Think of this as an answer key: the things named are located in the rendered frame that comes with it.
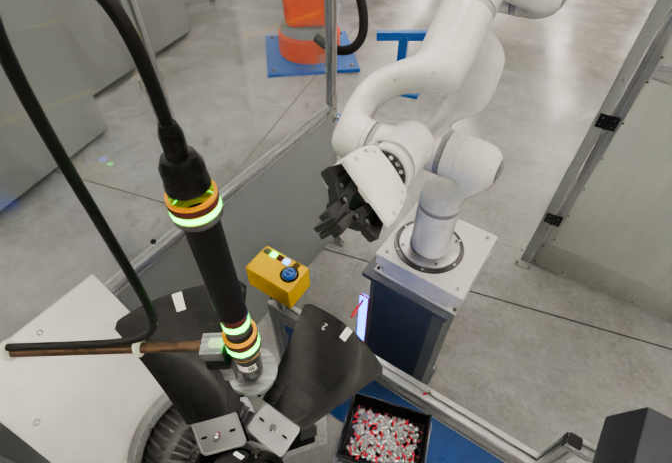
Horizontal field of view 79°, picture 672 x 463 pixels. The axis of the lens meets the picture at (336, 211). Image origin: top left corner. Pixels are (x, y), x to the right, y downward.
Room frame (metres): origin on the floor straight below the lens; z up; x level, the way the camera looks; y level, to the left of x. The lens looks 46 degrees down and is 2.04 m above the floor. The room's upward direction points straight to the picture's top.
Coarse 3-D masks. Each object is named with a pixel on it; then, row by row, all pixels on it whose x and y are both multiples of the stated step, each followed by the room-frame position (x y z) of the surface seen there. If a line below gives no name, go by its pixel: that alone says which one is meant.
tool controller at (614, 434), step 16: (608, 416) 0.30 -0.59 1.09; (624, 416) 0.28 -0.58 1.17; (640, 416) 0.25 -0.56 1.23; (656, 416) 0.25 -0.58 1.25; (608, 432) 0.26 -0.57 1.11; (624, 432) 0.24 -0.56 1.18; (640, 432) 0.23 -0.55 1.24; (656, 432) 0.22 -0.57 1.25; (608, 448) 0.23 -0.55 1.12; (624, 448) 0.21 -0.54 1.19; (640, 448) 0.20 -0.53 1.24; (656, 448) 0.20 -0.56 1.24
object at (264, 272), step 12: (276, 252) 0.77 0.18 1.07; (252, 264) 0.72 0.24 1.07; (264, 264) 0.72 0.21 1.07; (276, 264) 0.72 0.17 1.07; (288, 264) 0.72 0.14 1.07; (300, 264) 0.72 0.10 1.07; (252, 276) 0.70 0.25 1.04; (264, 276) 0.68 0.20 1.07; (276, 276) 0.68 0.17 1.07; (300, 276) 0.68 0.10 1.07; (264, 288) 0.68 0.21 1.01; (276, 288) 0.65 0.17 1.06; (288, 288) 0.64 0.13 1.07; (300, 288) 0.67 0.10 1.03; (288, 300) 0.63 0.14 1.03
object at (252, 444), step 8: (240, 448) 0.20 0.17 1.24; (248, 448) 0.20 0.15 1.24; (256, 448) 0.20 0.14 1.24; (264, 448) 0.20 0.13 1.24; (200, 456) 0.20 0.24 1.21; (208, 456) 0.20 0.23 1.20; (216, 456) 0.20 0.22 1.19; (224, 456) 0.19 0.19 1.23; (232, 456) 0.19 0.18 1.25; (248, 456) 0.18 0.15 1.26; (256, 456) 0.18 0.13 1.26; (264, 456) 0.19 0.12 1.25; (272, 456) 0.19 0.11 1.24
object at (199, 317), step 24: (192, 288) 0.40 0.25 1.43; (144, 312) 0.37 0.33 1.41; (168, 312) 0.37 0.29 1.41; (192, 312) 0.37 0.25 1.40; (216, 312) 0.37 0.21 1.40; (168, 336) 0.34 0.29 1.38; (192, 336) 0.34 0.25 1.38; (144, 360) 0.31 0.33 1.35; (168, 360) 0.31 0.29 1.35; (192, 360) 0.31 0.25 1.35; (168, 384) 0.28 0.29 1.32; (192, 384) 0.28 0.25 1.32; (216, 384) 0.28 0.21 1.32; (192, 408) 0.25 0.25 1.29; (216, 408) 0.25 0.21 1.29
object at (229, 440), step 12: (216, 420) 0.24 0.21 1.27; (228, 420) 0.24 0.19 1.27; (204, 432) 0.22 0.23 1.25; (216, 432) 0.22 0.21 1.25; (228, 432) 0.22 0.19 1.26; (240, 432) 0.22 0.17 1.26; (204, 444) 0.21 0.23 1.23; (216, 444) 0.21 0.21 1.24; (228, 444) 0.21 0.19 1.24; (240, 444) 0.20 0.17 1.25
